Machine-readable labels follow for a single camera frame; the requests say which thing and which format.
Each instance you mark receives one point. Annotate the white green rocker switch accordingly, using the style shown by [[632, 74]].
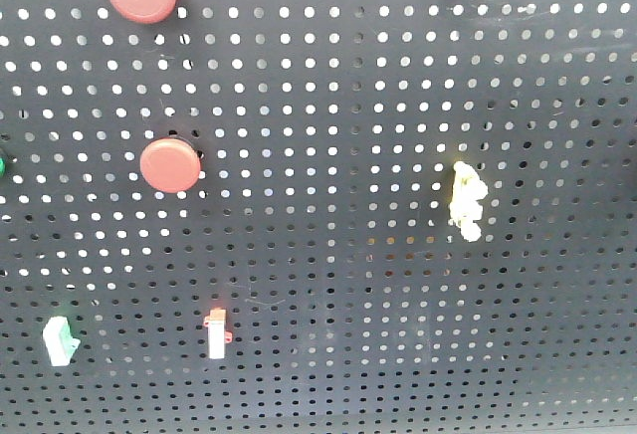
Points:
[[59, 342]]

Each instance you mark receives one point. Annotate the black perforated pegboard panel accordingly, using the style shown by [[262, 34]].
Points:
[[327, 131]]

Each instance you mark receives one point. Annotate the white red rocker switch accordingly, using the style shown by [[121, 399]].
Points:
[[217, 333]]

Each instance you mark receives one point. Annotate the lower red push button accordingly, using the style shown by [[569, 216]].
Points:
[[170, 165]]

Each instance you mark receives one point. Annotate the green push button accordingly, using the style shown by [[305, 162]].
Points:
[[3, 163]]

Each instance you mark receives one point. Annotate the yellow toggle handle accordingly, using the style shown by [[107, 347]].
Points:
[[465, 208]]

